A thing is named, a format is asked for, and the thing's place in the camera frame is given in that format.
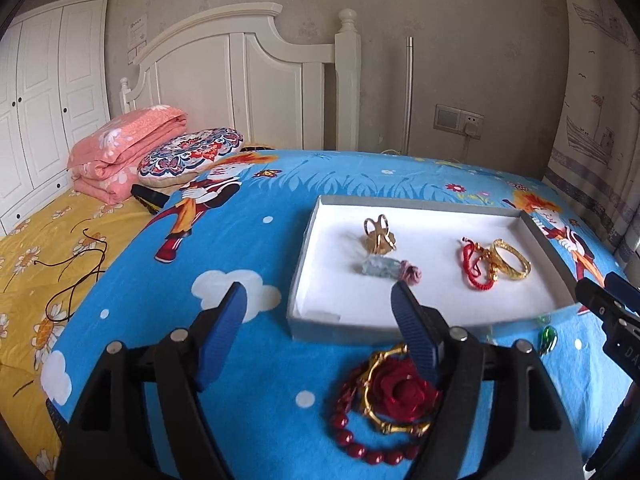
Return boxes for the wall socket with white plug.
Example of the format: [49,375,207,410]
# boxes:
[460,110,485,141]

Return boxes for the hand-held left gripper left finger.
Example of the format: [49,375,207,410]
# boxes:
[57,282,248,480]

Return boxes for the ship print curtain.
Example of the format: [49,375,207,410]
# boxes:
[542,0,640,281]

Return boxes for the dark red bead bracelet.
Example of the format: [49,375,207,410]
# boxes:
[325,355,421,465]

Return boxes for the black hairbrush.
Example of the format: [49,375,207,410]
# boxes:
[131,184,168,216]

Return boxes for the grey cardboard box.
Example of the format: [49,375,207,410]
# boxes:
[286,195,581,343]

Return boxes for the yellow floral bedsheet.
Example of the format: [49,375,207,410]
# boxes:
[0,187,166,476]

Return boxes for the pale stone pendant pink rose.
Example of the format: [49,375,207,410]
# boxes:
[361,255,422,285]

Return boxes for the pink folded quilt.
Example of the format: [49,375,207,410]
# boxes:
[67,105,188,205]

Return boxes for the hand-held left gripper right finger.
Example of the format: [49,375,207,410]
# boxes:
[390,280,586,480]

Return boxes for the gold hair clip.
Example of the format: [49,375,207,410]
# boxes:
[362,214,398,256]

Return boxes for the patterned round cushion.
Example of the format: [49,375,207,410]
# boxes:
[137,127,245,190]

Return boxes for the red rose ornament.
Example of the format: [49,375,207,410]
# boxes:
[369,360,443,423]

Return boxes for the blue cartoon blanket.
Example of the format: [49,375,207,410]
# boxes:
[40,149,631,480]

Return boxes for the white wooden headboard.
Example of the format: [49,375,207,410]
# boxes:
[119,2,362,151]

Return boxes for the gold engraved bangle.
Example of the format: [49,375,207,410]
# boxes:
[480,239,532,282]

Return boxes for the paper wall notice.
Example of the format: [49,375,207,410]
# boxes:
[127,10,149,66]

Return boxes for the white wardrobe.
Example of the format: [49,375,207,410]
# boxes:
[0,0,113,236]

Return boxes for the red string bracelet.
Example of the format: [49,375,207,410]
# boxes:
[457,236,496,292]

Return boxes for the metal pole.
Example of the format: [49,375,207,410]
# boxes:
[402,36,415,155]

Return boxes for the gold bamboo bangle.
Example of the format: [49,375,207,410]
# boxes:
[359,344,432,436]

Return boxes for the black cord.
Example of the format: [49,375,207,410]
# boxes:
[45,229,108,321]

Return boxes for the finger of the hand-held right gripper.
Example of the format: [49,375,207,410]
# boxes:
[575,278,640,376]
[604,272,640,316]

